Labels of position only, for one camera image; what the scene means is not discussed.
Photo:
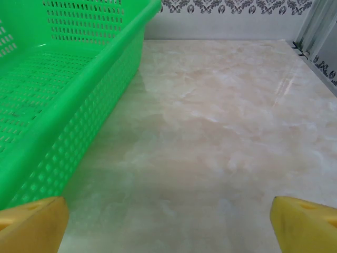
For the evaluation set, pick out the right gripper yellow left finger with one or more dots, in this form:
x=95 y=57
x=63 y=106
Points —
x=31 y=226

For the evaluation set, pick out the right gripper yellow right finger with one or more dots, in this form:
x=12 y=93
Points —
x=305 y=229

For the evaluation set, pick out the bright green plastic basket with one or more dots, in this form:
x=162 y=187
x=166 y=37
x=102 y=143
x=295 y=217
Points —
x=123 y=58

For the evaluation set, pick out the small black bracket clip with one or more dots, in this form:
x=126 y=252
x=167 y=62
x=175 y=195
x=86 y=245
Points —
x=296 y=45
x=305 y=54

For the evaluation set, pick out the aluminium frame post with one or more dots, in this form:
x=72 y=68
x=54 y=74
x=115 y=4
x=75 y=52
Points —
x=316 y=26

